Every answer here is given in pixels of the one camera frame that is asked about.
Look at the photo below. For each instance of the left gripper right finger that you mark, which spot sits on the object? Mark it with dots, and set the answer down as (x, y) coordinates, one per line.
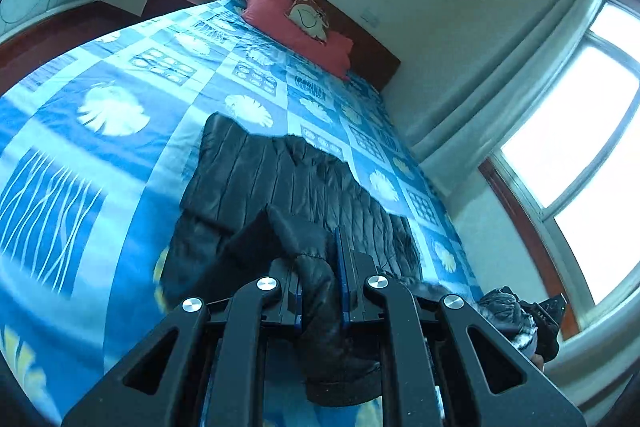
(442, 363)

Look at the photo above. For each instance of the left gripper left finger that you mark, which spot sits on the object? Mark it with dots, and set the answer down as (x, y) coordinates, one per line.
(202, 365)

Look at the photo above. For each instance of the black quilted puffer jacket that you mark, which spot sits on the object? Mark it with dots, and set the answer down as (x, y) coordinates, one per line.
(256, 199)

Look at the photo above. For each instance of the person's right hand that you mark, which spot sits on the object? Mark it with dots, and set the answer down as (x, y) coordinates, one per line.
(538, 361)

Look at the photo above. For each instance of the right window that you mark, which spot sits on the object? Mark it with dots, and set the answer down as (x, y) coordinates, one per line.
(568, 178)

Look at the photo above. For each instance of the grey curtain right side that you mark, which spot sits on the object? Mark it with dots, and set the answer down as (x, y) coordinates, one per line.
(509, 87)

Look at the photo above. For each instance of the blue patterned bed sheet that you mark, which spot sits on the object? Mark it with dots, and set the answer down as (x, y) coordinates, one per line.
(97, 146)

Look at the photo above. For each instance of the dark wooden headboard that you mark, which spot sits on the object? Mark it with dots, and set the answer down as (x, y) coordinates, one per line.
(369, 59)

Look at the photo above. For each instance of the red pillow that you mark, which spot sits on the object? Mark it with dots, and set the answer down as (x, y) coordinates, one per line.
(269, 16)

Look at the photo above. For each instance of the small cream printed cushion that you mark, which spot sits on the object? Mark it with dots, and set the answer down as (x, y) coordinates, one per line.
(310, 18)

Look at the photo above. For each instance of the wall power socket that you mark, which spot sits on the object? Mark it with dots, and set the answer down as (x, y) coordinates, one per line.
(370, 18)

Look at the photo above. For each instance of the wooden bed frame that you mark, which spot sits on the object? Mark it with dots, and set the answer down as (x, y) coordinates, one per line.
(38, 44)

